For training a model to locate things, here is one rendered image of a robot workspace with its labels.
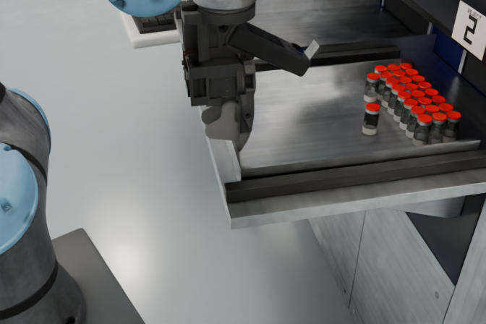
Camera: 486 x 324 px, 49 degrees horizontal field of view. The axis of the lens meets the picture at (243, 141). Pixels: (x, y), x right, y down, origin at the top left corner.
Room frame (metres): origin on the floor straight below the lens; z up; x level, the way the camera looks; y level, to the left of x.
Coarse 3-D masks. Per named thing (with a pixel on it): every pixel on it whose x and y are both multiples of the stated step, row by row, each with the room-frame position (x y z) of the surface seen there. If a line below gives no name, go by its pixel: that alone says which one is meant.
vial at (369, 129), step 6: (366, 108) 0.69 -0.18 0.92; (366, 114) 0.68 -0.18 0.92; (372, 114) 0.68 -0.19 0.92; (378, 114) 0.68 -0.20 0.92; (366, 120) 0.68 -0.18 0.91; (372, 120) 0.67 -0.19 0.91; (378, 120) 0.68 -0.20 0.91; (366, 126) 0.68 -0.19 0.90; (372, 126) 0.68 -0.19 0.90; (366, 132) 0.68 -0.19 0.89; (372, 132) 0.68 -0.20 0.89
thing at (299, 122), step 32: (352, 64) 0.85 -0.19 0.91; (384, 64) 0.86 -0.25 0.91; (256, 96) 0.79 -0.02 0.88; (288, 96) 0.79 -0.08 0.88; (320, 96) 0.79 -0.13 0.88; (352, 96) 0.79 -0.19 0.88; (256, 128) 0.70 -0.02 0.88; (288, 128) 0.70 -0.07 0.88; (320, 128) 0.70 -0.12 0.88; (352, 128) 0.70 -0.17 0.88; (384, 128) 0.70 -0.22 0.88; (256, 160) 0.61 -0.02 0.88; (288, 160) 0.61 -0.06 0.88; (320, 160) 0.57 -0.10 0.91; (352, 160) 0.58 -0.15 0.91; (384, 160) 0.59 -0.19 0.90
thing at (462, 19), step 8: (464, 8) 0.78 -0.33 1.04; (472, 8) 0.76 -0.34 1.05; (456, 16) 0.79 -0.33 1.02; (464, 16) 0.77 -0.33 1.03; (472, 16) 0.76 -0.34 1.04; (480, 16) 0.74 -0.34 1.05; (456, 24) 0.79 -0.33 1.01; (464, 24) 0.77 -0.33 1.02; (472, 24) 0.75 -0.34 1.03; (480, 24) 0.73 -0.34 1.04; (456, 32) 0.78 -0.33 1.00; (464, 32) 0.76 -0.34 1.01; (480, 32) 0.73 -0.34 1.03; (456, 40) 0.78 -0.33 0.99; (464, 40) 0.76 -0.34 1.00; (472, 40) 0.74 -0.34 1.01; (480, 40) 0.72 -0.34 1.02; (472, 48) 0.74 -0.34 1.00; (480, 48) 0.72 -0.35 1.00; (480, 56) 0.71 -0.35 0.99
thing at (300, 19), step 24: (264, 0) 1.17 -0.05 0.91; (288, 0) 1.18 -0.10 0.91; (312, 0) 1.19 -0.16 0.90; (336, 0) 1.20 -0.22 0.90; (360, 0) 1.22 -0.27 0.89; (264, 24) 1.10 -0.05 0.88; (288, 24) 1.10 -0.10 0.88; (312, 24) 1.10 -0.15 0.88; (336, 24) 1.10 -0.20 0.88; (360, 24) 1.10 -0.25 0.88; (384, 24) 1.10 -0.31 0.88; (336, 48) 0.93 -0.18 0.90; (360, 48) 0.94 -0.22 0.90; (408, 48) 0.96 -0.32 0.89; (432, 48) 0.97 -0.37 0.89
